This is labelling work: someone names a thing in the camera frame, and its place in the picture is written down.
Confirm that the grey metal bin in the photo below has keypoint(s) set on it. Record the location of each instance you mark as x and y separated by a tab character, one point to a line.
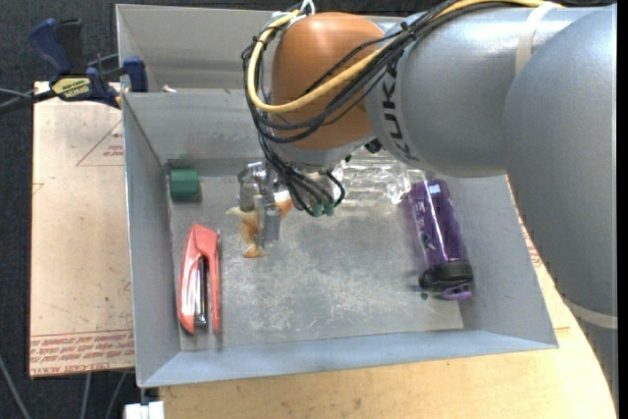
324	289

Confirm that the clear crumpled plastic bottle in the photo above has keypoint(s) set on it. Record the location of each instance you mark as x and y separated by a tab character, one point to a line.
373	181

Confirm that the dark green block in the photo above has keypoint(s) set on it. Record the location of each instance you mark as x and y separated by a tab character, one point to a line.
184	184

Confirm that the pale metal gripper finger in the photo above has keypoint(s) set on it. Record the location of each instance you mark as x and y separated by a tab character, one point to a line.
271	226

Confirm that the purple bottle with black cap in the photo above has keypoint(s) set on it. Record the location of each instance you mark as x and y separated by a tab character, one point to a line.
436	230

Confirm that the tan toy animal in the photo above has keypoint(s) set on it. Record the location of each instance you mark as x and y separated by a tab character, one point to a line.
251	225

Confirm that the brown cardboard board red print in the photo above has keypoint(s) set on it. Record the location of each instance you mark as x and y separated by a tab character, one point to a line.
78	230

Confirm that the red stapler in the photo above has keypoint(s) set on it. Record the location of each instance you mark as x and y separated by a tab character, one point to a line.
196	270

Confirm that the black cylinder on white bracket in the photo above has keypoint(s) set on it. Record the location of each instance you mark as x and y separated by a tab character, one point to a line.
375	145

